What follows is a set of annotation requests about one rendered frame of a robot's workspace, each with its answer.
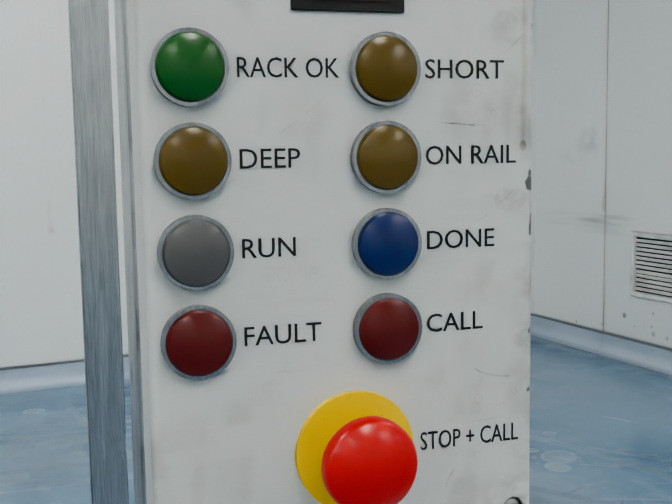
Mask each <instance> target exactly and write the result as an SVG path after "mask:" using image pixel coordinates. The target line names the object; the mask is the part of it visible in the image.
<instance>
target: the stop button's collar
mask: <svg viewBox="0 0 672 504"><path fill-rule="evenodd" d="M366 416H379V417H384V418H387V419H389V420H392V421H393V422H395V423H397V424H398V425H399V426H401V427H402V428H403V429H404V430H405V431H406V432H407V433H408V434H409V436H410V437H411V439H412V441H413V435H412V431H411V427H410V424H409V422H408V420H407V418H406V416H405V415H404V414H403V412H402V411H401V410H400V408H398V407H397V406H396V405H395V404H394V403H393V402H392V401H390V400H389V399H387V398H386V397H384V396H382V395H380V394H377V393H374V392H370V391H365V390H352V391H347V392H342V393H340V394H337V395H334V396H332V397H330V398H329V399H327V400H325V401H324V402H322V403H321V404H320V405H319V406H317V407H316V408H315V409H314V410H313V412H312V413H311V414H310V415H309V416H308V418H307V419H306V421H305V422H304V424H303V426H302V428H301V430H300V433H299V435H298V439H297V443H296V450H295V460H296V468H297V471H298V474H299V477H300V479H301V481H302V483H303V485H304V486H305V488H306V489H307V490H308V492H309V493H310V494H311V495H312V496H313V497H314V498H315V499H316V500H317V501H319V502H320V503H322V504H337V503H336V502H335V501H334V500H333V498H332V497H331V496H330V495H329V493H328V492H327V490H326V488H325V486H324V483H323V479H322V472H321V465H322V458H323V454H324V451H325V449H326V446H327V444H328V443H329V441H330V439H331V438H332V436H333V435H334V434H335V433H336V432H337V431H338V430H339V429H340V428H341V427H343V426H344V425H345V424H347V423H349V422H350V421H352V420H355V419H358V418H361V417H366ZM485 428H490V429H491V426H489V425H486V426H484V427H483V428H482V429H481V433H480V437H481V440H482V441H483V442H485V443H488V442H490V441H491V442H493V441H494V437H498V436H499V438H500V441H502V438H501V435H500V431H499V428H498V425H497V424H496V426H495V429H494V433H493V437H492V440H491V438H490V439H489V440H484V439H483V436H482V433H483V430H484V429H485ZM496 430H497V432H498V434H495V433H496ZM455 431H458V433H459V434H458V436H455ZM445 432H446V433H448V434H449V442H448V444H446V445H443V444H442V443H441V436H442V434H443V433H445ZM436 433H438V431H431V432H428V434H432V449H434V434H436ZM460 434H461V433H460V430H459V429H453V447H454V446H455V439H457V438H459V437H460ZM423 435H426V436H427V433H426V432H423V433H422V434H421V436H420V437H421V440H422V441H423V442H424V443H425V447H424V448H423V447H421V449H422V450H425V449H426V448H427V442H426V441H425V440H424V439H423V437H422V436H423ZM450 443H451V434H450V432H449V431H448V430H443V431H441V433H440V435H439V444H440V445H441V446H442V447H444V448H446V447H448V446H449V445H450Z"/></svg>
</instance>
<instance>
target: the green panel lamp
mask: <svg viewBox="0 0 672 504"><path fill-rule="evenodd" d="M155 71H156V75H157V78H158V81H159V83H160V85H161V86H162V88H163V89H164V90H165V91H166V92H167V93H168V94H169V95H171V96H172V97H174V98H176V99H177V100H180V101H184V102H191V103H192V102H200V101H203V100H206V99H207V98H209V97H211V96H212V95H213V94H214V93H216V91H217V90H218V89H219V88H220V86H221V84H222V82H223V79H224V75H225V61H224V58H223V55H222V52H221V51H220V49H219V47H218V46H217V45H216V44H215V42H214V41H212V40H211V39H210V38H209V37H207V36H205V35H203V34H200V33H197V32H191V31H187V32H180V33H177V34H174V35H173V36H171V37H169V38H168V39H167V40H166V41H164V43H163V44H162V45H161V46H160V48H159V50H158V52H157V56H156V59H155Z"/></svg>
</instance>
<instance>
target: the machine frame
mask: <svg viewBox="0 0 672 504"><path fill-rule="evenodd" d="M114 13H115V37H116V62H117V86H118V110H119V134H120V159H121V183H122V207H123V231H124V256H125V280H126V304H127V328H128V353H129V377H130V401H131V425H132V450H133V474H134V498H135V504H147V500H146V475H145V450H144V424H143V399H142V374H141V349H140V324H139V299H138V274H137V248H136V223H135V198H134V173H133V148H132V123H131V98H130V72H129V47H128V22H127V0H114ZM68 17H69V38H70V59H71V81H72V102H73V124H74V145H75V167H76V188H77V210H78V231H79V253H80V274H81V296H82V317H83V339H84V360H85V381H86V403H87V424H88V446H89V467H90V489H91V504H129V487H128V463H127V453H126V415H125V391H124V367H123V344H122V320H121V296H120V272H119V248H118V224H117V200H116V176H115V153H114V129H113V105H112V81H111V57H110V33H109V9H108V0H68Z"/></svg>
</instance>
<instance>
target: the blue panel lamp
mask: <svg viewBox="0 0 672 504"><path fill-rule="evenodd" d="M417 251H418V235H417V232H416V229H415V227H414V225H413V224H412V223H411V222H410V220H408V219H407V218H406V217H405V216H403V215H401V214H399V213H395V212H383V213H380V214H377V215H375V216H373V217H372V218H371V219H369V220H368V221H367V222H366V223H365V225H364V226H363V228H362V230H361V232H360V234H359V238H358V252H359V256H360V258H361V260H362V262H363V264H364V265H365V266H366V267H367V268H368V269H369V270H370V271H371V272H373V273H375V274H377V275H381V276H392V275H396V274H399V273H401V272H403V271H404V270H406V269H407V268H408V267H409V266H410V265H411V263H412V262H413V261H414V259H415V257H416V254H417Z"/></svg>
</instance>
